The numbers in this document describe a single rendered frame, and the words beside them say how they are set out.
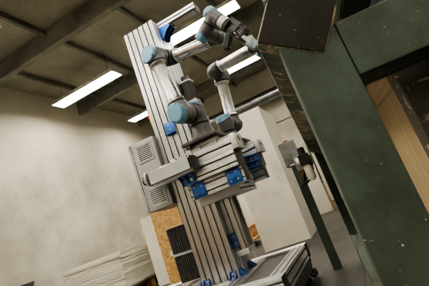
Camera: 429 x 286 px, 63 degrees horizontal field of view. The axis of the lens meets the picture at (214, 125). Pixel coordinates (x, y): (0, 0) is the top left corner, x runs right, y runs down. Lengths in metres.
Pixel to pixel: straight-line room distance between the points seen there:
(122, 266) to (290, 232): 2.24
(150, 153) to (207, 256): 0.74
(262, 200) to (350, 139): 4.06
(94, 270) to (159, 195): 3.22
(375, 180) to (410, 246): 0.09
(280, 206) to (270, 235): 0.38
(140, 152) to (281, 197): 2.51
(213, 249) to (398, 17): 1.87
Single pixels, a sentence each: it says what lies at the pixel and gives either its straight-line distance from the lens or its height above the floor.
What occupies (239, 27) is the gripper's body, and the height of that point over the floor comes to 1.44.
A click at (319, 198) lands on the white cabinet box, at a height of 0.28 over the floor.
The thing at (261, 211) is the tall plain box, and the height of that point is 0.48.
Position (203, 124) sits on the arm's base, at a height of 1.11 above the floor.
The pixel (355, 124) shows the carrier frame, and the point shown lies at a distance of 0.53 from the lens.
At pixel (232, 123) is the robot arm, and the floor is 1.18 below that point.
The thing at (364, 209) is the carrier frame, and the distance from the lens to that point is 0.53.
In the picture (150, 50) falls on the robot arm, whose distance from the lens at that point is 2.14.
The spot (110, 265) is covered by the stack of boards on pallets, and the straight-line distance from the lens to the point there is 5.22.
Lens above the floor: 0.58
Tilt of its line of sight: 14 degrees up
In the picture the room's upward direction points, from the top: 20 degrees counter-clockwise
